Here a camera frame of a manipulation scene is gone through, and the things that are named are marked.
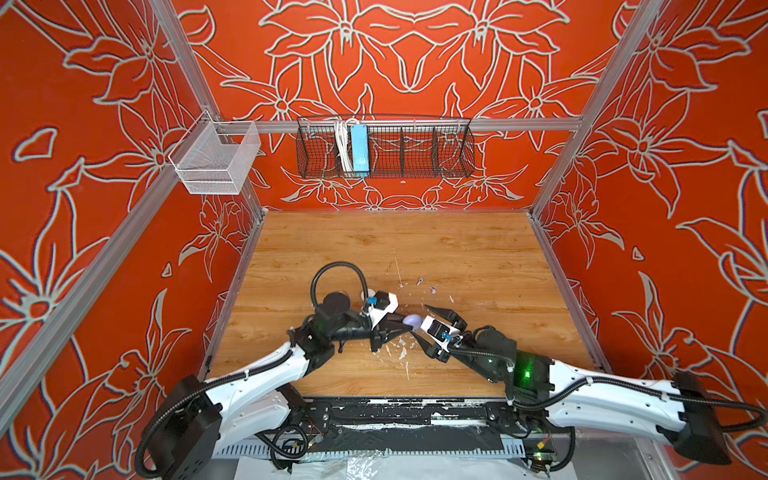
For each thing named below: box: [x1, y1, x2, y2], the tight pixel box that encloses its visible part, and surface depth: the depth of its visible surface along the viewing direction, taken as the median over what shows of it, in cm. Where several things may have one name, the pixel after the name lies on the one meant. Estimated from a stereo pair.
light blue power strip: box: [351, 124, 369, 173], surface depth 91 cm
